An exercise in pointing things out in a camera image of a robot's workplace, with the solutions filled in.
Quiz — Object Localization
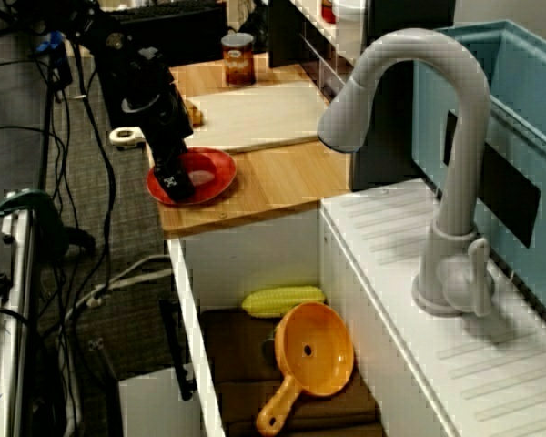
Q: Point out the green toy can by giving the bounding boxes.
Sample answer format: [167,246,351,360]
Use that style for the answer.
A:
[261,327,281,361]

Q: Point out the teal plastic bin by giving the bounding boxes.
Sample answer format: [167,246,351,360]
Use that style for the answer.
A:
[413,18,546,329]

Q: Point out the yellow toy corn cob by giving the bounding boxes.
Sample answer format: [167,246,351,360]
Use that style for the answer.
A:
[241,285,328,319]

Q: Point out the aluminium frame rail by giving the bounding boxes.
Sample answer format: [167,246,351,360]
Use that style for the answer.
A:
[0,199,40,437]

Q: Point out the pale wooden cutting board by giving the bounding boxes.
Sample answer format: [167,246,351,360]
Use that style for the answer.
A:
[108,85,331,155]

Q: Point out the red round plate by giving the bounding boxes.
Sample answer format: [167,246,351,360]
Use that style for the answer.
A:
[146,147,238,208]

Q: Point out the orange toy strainer pan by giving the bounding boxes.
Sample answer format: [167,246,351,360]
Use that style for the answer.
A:
[255,300,356,437]

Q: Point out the grey toy faucet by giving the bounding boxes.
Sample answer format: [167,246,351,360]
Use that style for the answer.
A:
[317,27,495,318]

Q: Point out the blue connector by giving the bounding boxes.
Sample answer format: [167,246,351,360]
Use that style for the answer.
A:
[35,30,66,55]

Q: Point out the black dishwasher handle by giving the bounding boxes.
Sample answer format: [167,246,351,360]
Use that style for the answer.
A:
[157,296,199,401]

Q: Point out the dark upright panel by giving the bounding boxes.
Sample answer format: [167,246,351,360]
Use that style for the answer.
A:
[349,0,459,192]

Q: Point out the white tile shelf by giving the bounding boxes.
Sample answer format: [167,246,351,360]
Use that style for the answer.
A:
[295,0,369,92]

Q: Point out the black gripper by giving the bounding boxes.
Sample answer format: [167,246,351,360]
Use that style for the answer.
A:
[120,84,196,204]

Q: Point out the long black cable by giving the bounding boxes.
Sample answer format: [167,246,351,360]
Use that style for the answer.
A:
[67,26,118,297]

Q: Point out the white toy sink basin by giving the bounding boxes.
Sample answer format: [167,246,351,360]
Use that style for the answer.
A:
[166,177,546,437]

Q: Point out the grey cable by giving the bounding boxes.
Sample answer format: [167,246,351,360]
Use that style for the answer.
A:
[66,253,174,320]

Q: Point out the tan toy chicken piece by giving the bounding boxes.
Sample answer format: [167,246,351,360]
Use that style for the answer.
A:
[185,98,205,127]

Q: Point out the brown label soup can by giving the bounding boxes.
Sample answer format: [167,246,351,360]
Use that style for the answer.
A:
[221,32,256,87]

